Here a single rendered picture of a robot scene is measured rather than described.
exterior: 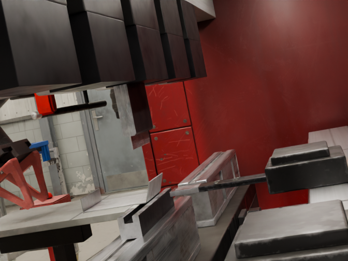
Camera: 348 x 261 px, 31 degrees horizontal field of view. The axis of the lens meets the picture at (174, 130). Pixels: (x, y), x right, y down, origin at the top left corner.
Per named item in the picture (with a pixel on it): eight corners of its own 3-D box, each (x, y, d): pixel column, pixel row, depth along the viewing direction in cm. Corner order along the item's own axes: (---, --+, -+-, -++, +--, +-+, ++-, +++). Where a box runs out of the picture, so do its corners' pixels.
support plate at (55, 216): (15, 216, 110) (14, 211, 109) (156, 193, 104) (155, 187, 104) (-41, 244, 92) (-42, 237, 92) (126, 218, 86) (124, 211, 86)
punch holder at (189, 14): (172, 83, 143) (158, 13, 142) (207, 76, 141) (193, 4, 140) (156, 85, 129) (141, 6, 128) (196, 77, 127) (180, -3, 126)
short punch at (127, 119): (144, 143, 99) (132, 85, 99) (156, 141, 99) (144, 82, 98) (126, 150, 89) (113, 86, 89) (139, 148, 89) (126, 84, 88)
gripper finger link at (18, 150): (66, 184, 101) (30, 140, 102) (47, 193, 94) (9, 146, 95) (37, 208, 103) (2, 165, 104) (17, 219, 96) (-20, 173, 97)
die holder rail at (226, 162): (220, 185, 174) (214, 152, 173) (241, 182, 172) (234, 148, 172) (186, 230, 125) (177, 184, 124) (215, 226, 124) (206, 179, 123)
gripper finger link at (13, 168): (59, 187, 99) (23, 142, 99) (40, 197, 92) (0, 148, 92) (30, 213, 100) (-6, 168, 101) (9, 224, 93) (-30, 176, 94)
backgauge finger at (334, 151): (182, 194, 100) (176, 164, 100) (345, 169, 95) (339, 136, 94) (165, 211, 89) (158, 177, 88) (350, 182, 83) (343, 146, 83)
